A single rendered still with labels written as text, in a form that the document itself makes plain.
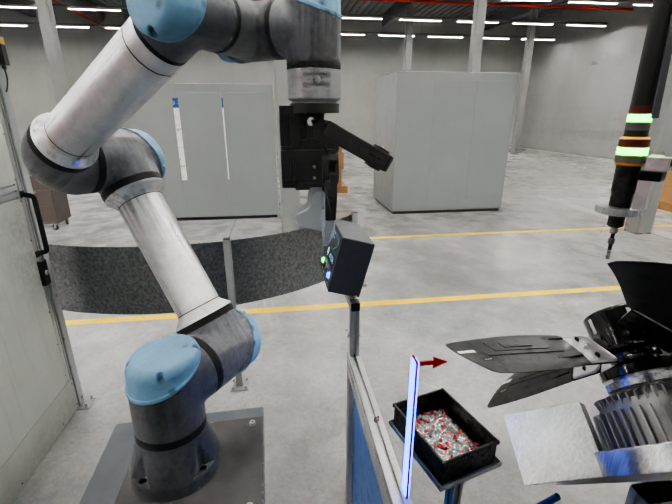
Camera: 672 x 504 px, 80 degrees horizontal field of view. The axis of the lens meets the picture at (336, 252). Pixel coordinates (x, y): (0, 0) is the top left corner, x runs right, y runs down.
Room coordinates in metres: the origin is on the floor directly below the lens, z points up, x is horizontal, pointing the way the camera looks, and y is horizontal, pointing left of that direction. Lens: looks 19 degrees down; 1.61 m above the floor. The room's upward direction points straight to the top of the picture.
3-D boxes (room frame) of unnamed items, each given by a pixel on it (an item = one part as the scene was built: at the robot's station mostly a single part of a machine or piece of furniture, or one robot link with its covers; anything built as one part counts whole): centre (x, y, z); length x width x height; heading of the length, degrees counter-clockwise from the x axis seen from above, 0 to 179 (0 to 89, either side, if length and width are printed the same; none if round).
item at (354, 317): (1.16, -0.06, 0.96); 0.03 x 0.03 x 0.20; 8
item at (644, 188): (0.68, -0.50, 1.50); 0.09 x 0.07 x 0.10; 43
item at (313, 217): (0.59, 0.03, 1.46); 0.06 x 0.03 x 0.09; 98
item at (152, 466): (0.56, 0.29, 1.07); 0.15 x 0.15 x 0.10
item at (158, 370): (0.57, 0.28, 1.19); 0.13 x 0.12 x 0.14; 154
